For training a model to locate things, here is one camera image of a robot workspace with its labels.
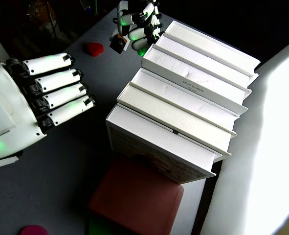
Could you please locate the red heart toy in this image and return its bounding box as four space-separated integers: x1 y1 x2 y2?
86 42 105 57

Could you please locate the white book printed made in china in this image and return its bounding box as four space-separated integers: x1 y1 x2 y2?
141 44 253 101

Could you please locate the dusty pink box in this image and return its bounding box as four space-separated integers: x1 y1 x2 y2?
87 154 185 235

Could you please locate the grey table cloth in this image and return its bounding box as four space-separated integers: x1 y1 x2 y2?
0 7 223 235

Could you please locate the magenta round toy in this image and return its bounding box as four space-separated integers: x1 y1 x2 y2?
20 225 49 235

